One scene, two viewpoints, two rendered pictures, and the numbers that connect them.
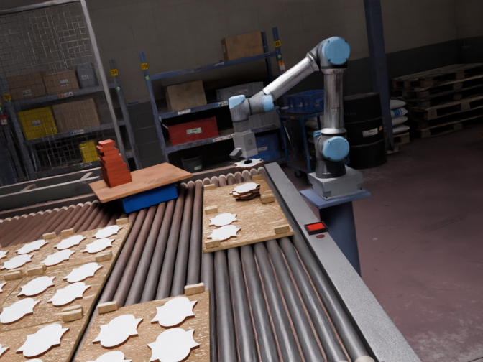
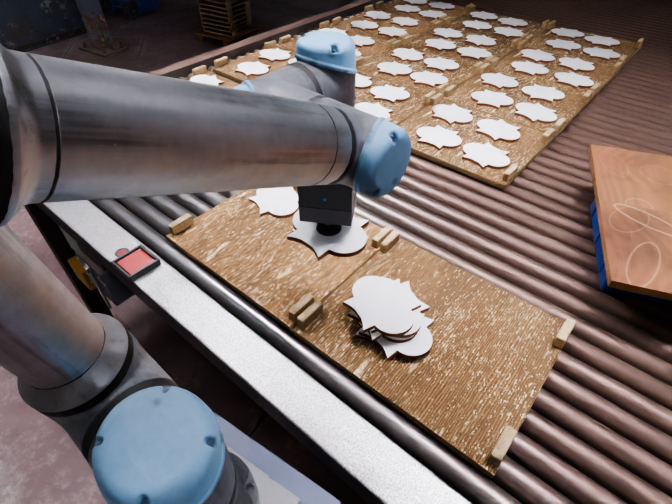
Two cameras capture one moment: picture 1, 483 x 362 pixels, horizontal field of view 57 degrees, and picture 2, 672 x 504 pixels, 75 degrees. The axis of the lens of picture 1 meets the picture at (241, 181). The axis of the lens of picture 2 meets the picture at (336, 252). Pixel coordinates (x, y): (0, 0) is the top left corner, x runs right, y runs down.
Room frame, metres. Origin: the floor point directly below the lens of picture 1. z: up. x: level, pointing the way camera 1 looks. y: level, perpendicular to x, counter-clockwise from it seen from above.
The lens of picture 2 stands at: (2.36, -0.46, 1.62)
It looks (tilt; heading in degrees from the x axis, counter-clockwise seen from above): 44 degrees down; 132
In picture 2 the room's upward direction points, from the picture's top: straight up
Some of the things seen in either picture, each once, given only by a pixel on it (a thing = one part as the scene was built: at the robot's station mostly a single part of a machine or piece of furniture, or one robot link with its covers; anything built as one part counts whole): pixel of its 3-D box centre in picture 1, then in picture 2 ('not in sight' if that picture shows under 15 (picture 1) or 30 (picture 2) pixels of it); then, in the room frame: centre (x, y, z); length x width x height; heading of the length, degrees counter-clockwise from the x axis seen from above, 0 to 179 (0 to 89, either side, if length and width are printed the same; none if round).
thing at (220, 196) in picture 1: (236, 195); (433, 330); (2.17, 0.04, 0.93); 0.41 x 0.35 x 0.02; 2
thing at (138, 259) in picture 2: (315, 228); (136, 263); (1.57, -0.25, 0.92); 0.06 x 0.06 x 0.01; 2
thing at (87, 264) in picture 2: not in sight; (111, 271); (1.37, -0.26, 0.77); 0.14 x 0.11 x 0.18; 2
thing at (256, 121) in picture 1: (259, 116); not in sight; (6.28, -0.43, 0.76); 0.50 x 0.36 x 0.24; 105
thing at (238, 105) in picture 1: (238, 108); (324, 82); (1.98, -0.05, 1.38); 0.09 x 0.08 x 0.11; 90
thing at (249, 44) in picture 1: (242, 47); not in sight; (6.28, -0.36, 1.74); 0.50 x 0.38 x 0.32; 99
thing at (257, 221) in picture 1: (244, 223); (280, 237); (1.75, 0.02, 0.93); 0.41 x 0.35 x 0.02; 2
